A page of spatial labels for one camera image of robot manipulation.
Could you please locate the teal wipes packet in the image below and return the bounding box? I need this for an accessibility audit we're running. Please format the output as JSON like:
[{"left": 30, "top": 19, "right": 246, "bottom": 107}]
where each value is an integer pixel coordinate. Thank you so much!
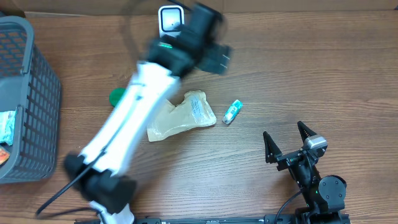
[{"left": 0, "top": 111, "right": 16, "bottom": 146}]

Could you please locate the green lid jar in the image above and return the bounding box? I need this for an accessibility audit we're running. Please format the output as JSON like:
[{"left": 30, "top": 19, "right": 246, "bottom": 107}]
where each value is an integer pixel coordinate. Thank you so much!
[{"left": 109, "top": 88, "right": 126, "bottom": 107}]

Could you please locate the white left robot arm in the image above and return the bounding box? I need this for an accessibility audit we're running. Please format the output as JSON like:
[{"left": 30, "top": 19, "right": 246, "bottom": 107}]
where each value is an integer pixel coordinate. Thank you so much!
[{"left": 64, "top": 2, "right": 223, "bottom": 223}]

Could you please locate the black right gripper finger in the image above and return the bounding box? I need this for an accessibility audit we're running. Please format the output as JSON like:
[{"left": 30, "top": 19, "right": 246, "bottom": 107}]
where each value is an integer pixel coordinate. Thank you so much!
[
  {"left": 297, "top": 121, "right": 317, "bottom": 144},
  {"left": 263, "top": 131, "right": 282, "bottom": 164}
]

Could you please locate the orange tissue pack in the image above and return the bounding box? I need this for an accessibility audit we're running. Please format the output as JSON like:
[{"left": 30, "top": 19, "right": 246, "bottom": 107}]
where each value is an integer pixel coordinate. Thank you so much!
[{"left": 0, "top": 146, "right": 10, "bottom": 165}]

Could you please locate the beige plastic pouch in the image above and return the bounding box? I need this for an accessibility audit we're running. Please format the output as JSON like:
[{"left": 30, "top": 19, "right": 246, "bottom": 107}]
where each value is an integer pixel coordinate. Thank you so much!
[{"left": 147, "top": 90, "right": 216, "bottom": 142}]

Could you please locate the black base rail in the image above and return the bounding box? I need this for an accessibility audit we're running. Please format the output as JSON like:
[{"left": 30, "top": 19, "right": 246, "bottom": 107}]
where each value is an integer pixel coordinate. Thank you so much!
[{"left": 74, "top": 214, "right": 299, "bottom": 224}]

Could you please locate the white barcode scanner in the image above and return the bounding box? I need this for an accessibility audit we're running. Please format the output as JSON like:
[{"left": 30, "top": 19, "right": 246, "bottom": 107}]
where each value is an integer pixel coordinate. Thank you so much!
[{"left": 158, "top": 5, "right": 185, "bottom": 37}]

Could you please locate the grey plastic basket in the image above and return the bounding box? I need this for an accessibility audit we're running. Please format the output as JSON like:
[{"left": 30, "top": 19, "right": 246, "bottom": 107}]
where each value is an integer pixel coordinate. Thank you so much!
[{"left": 1, "top": 16, "right": 62, "bottom": 184}]

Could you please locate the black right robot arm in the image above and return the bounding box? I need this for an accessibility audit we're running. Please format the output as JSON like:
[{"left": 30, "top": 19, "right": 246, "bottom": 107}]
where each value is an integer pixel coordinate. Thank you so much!
[{"left": 263, "top": 121, "right": 350, "bottom": 224}]

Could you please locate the teal tissue pack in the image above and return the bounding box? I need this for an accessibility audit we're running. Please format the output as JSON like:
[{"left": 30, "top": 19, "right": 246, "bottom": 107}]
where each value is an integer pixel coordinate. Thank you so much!
[{"left": 222, "top": 100, "right": 243, "bottom": 124}]

